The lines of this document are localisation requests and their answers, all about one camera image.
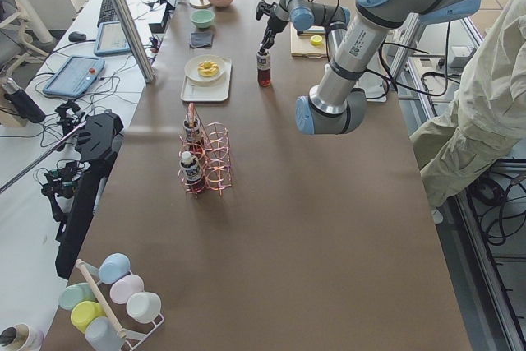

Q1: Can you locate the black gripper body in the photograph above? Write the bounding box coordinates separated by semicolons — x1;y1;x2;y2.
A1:
256;0;284;49

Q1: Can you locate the tea bottle white cap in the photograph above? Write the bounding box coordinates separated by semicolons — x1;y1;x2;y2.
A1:
256;48;271;87

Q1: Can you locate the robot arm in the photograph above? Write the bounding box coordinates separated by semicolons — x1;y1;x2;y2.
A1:
256;0;351;53
295;0;481;135

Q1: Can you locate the cream serving tray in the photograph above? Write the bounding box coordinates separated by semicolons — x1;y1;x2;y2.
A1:
180;57;232;103

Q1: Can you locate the outer tea bottle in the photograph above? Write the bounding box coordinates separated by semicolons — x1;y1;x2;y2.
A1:
183;115;204;153

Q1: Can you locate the middle tea bottle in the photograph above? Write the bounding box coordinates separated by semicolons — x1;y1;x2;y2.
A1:
180;151;205;194

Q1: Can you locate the bamboo cutting board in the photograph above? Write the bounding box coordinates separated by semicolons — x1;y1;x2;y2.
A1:
290;23;327;58

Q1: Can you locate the half lemon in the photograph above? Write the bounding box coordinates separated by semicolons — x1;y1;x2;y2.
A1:
310;35;323;46

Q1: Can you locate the green ceramic bowl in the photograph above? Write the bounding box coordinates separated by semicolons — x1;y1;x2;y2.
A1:
190;9;215;29

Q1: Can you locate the grey folded cloth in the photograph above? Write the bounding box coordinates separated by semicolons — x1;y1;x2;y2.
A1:
189;31;214;48

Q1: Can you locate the white plate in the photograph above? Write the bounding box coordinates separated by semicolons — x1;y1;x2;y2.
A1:
184;54;226;83

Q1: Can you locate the blue teach pendant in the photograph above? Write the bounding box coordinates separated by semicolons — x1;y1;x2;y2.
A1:
94;21;131;57
42;56;105;98

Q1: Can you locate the black keyboard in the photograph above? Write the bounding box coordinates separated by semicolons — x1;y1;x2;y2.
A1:
96;0;119;26

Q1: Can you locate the person in beige clothes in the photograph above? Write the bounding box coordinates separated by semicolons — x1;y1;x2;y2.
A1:
410;0;525;224

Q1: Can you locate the black water bottle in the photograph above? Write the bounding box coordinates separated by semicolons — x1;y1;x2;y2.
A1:
1;77;46;123

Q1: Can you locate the pastel cup rack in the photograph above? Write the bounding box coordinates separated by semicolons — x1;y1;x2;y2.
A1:
58;252;165;350

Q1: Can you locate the braided ring pastry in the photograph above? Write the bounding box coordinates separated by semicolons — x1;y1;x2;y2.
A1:
197;60;219;77

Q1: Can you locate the aluminium frame post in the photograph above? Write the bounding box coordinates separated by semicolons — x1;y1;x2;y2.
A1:
112;0;155;83

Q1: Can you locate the copper wire bottle rack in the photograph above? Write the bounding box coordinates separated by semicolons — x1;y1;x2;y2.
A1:
178;103;233;196

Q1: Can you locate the black camera stand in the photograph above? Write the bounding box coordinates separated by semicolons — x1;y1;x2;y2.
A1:
55;112;123;279

